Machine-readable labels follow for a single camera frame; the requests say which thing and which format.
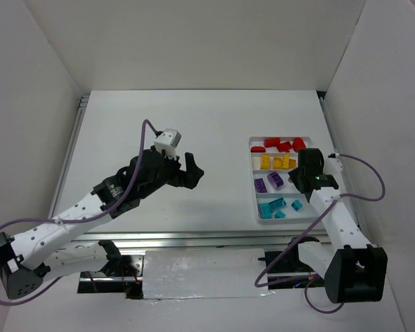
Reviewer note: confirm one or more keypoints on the teal flower lego piece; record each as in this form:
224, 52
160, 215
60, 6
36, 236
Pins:
264, 211

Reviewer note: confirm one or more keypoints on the teal small square brick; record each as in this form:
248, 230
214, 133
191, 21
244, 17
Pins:
296, 205

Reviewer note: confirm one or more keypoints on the white sorting tray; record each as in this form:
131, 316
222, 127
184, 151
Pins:
288, 191

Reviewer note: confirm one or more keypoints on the small yellow lego brick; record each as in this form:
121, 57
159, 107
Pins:
292, 163

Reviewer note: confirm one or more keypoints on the red curved lego brick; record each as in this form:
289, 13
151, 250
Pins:
284, 147

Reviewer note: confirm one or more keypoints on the yellow and teal lego stack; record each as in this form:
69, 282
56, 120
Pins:
286, 162

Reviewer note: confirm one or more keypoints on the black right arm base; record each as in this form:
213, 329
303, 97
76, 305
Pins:
292, 271

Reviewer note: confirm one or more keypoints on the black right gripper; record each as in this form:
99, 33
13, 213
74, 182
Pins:
298, 178

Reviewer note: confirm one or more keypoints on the red studded lego brick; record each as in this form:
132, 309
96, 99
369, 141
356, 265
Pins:
271, 142

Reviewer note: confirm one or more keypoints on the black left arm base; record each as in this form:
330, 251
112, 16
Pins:
120, 274

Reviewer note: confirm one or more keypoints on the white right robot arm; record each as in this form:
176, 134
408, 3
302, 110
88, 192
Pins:
354, 271

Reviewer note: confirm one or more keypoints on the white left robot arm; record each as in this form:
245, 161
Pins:
47, 251

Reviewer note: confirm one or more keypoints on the aluminium table frame rails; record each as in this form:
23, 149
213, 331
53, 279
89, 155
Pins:
219, 128

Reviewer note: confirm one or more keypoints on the teal studded lego brick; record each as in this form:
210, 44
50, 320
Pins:
277, 204

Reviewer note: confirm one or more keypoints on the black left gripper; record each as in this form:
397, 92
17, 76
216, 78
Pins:
179, 171

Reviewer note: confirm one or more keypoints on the yellow round lego piece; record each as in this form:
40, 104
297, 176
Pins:
265, 162

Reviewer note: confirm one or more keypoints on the purple flower lego piece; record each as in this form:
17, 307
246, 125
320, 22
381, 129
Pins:
275, 180

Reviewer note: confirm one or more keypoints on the yellow studded brick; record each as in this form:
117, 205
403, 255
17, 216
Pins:
278, 163

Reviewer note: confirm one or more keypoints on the purple studded lego brick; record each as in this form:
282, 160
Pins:
260, 186

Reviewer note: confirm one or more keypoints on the small teal lego brick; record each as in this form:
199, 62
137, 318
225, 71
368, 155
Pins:
279, 215

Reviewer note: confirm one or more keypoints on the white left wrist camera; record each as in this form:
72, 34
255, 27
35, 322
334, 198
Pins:
167, 142

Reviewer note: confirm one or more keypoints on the red flower lego piece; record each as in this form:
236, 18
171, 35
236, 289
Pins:
298, 144

